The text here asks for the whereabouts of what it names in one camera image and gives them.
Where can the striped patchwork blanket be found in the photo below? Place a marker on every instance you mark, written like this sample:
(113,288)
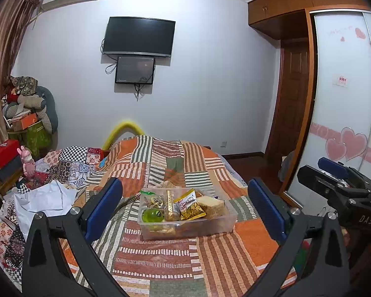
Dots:
(179,210)

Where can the wooden door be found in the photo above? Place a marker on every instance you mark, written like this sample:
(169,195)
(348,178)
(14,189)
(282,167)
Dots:
(290,99)

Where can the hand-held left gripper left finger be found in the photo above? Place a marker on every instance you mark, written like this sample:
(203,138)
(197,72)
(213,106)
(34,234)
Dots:
(106,201)

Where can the pink toy rabbit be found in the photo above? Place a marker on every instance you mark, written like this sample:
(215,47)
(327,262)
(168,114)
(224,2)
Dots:
(27,164)

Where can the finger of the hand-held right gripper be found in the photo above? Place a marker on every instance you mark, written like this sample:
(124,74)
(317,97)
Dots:
(334,164)
(312,179)

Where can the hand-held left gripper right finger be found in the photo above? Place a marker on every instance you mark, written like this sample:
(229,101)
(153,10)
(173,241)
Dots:
(266,210)

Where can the checkered patchwork quilt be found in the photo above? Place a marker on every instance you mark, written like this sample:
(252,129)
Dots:
(58,173)

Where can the black wall television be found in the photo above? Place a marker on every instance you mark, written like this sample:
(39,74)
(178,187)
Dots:
(139,37)

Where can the pile of clothes and bags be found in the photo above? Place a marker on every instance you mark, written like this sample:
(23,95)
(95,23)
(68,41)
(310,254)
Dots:
(27,102)

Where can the wooden overhead cabinet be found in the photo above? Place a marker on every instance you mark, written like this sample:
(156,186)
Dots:
(296,0)

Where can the white cloth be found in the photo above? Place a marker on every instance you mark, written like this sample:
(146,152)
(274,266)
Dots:
(43,204)

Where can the yellow snack packet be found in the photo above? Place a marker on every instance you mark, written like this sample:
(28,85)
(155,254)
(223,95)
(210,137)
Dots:
(190,207)

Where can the green bag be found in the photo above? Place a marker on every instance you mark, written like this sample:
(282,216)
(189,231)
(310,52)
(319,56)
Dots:
(35,137)

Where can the red box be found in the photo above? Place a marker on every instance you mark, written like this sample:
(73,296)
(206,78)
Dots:
(4,154)

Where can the brown bread cube packet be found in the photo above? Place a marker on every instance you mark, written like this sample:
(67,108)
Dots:
(213,207)

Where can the white sliding wardrobe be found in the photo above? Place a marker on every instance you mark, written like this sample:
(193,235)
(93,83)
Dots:
(343,105)

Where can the striped brown curtain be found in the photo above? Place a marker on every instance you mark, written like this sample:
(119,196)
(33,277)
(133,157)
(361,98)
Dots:
(6,55)

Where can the yellow foam tube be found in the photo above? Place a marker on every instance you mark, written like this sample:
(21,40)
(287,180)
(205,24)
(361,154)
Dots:
(123,130)

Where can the white wall socket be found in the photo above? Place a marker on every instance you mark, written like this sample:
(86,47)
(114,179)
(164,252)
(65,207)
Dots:
(223,144)

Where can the green pea packet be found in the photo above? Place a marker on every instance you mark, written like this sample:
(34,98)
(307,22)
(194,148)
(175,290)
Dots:
(151,215)

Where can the orange cardboard box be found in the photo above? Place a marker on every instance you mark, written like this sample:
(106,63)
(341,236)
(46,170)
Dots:
(24,121)

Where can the clear plastic box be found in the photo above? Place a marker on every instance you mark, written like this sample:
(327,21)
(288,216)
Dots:
(188,222)

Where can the small black wall monitor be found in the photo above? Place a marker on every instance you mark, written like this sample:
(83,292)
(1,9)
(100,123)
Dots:
(135,69)

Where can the long brown biscuit packet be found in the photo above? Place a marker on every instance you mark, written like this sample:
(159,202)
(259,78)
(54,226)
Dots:
(170,205)

